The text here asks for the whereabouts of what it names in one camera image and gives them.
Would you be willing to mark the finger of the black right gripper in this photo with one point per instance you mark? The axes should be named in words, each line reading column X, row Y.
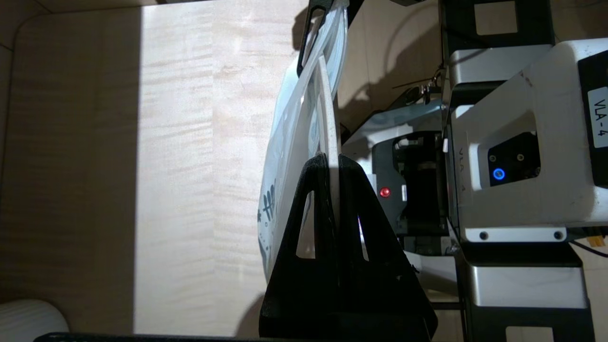
column 355, row 9
column 304, row 38

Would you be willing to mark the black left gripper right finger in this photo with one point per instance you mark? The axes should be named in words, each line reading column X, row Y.
column 380, row 294

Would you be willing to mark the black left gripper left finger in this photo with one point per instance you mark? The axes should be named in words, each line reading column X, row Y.
column 304, row 294

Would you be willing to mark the white horse-print zip pouch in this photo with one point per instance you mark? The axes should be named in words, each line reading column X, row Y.
column 289, row 142

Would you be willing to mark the light wood shelf desk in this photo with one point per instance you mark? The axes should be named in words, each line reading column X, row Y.
column 190, row 166

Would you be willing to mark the silver white robot torso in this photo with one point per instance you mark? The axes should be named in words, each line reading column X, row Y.
column 522, row 118

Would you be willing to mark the white ribbed mug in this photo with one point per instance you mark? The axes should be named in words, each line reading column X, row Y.
column 28, row 318

